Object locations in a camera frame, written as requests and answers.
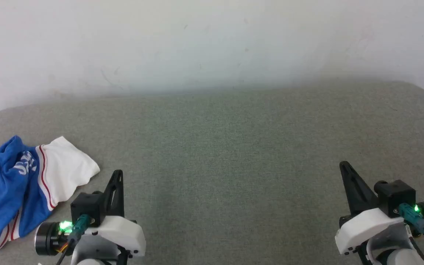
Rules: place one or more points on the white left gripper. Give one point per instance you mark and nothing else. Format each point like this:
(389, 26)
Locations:
(123, 232)

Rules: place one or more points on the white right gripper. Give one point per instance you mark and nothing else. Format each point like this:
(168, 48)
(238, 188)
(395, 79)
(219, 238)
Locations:
(366, 224)

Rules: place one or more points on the blue white red-striped garment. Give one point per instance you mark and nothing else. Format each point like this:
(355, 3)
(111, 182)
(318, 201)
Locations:
(13, 191)

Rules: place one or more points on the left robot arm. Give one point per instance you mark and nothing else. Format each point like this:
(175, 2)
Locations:
(46, 237)

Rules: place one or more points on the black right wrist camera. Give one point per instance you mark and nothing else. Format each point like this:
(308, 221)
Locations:
(396, 193)

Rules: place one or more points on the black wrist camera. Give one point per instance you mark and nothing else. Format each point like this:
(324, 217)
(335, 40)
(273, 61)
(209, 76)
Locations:
(396, 193)
(87, 206)

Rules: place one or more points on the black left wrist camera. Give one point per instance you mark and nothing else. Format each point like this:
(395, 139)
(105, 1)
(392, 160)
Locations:
(87, 206)

